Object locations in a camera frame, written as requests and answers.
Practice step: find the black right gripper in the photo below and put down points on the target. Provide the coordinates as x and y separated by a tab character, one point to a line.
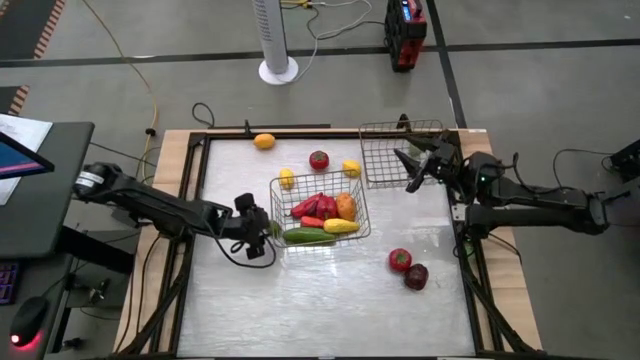
442	160

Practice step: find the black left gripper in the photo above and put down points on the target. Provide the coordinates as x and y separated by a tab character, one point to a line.
252	227

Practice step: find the green lime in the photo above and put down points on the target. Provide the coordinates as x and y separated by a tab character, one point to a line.
415	149

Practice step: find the green cucumber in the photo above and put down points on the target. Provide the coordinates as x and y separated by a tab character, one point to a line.
307	235

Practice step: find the yellow lemon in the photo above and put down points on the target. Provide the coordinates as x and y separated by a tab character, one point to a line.
286	178
351	168

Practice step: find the orange carrot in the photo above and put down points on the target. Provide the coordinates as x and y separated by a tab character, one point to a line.
312	222

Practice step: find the long red pepper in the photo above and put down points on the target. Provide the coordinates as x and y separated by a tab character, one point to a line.
306	206

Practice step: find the brown potato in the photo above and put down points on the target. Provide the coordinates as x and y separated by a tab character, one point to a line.
346	206

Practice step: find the red bell pepper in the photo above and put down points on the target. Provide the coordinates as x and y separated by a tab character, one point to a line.
327	207

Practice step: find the yellow corn cob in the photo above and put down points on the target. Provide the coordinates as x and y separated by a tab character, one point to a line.
341	226

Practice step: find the red tomato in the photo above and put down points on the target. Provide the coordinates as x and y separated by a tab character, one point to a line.
319	160
400	260

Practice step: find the dark purple plum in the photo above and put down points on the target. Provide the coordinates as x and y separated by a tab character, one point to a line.
416	276

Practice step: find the yellow-orange citrus fruit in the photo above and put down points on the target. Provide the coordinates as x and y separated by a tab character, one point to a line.
264	141

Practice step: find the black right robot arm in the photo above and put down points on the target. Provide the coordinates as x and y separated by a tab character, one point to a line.
540	200

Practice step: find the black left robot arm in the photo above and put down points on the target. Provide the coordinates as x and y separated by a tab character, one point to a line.
150	205

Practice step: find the black clamp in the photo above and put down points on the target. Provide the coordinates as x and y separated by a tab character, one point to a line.
403	122

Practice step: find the red black power station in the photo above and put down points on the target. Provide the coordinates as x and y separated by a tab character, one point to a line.
407	45

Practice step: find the wooden table board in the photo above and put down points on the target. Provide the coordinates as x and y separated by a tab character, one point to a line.
510	290

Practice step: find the black floor plug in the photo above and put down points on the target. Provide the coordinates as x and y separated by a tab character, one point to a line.
150	131

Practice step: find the white tower fan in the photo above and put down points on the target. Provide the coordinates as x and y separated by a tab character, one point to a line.
272	35

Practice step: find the yellow plug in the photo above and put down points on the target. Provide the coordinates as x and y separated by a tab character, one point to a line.
297	4

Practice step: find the black box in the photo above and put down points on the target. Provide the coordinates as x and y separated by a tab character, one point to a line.
627	160

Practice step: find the dark grey desk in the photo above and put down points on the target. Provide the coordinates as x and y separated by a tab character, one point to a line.
45	200

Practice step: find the black computer mouse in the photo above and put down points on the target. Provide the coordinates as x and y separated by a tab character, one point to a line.
29	320

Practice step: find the black backlit keyboard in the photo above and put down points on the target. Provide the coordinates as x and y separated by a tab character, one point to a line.
7	282

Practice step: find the computer monitor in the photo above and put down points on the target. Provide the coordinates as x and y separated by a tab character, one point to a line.
20	162

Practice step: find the white papers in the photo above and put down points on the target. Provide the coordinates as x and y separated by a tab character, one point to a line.
27	131

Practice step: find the black mat orange striped edge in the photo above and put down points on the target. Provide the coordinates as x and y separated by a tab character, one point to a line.
7	97
25	25

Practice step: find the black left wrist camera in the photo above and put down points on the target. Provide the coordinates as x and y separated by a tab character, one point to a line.
244	202

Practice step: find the black table frame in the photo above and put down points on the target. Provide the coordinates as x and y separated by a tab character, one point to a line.
310	135

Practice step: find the small black bracket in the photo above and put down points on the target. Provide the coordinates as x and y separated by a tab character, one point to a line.
97	292

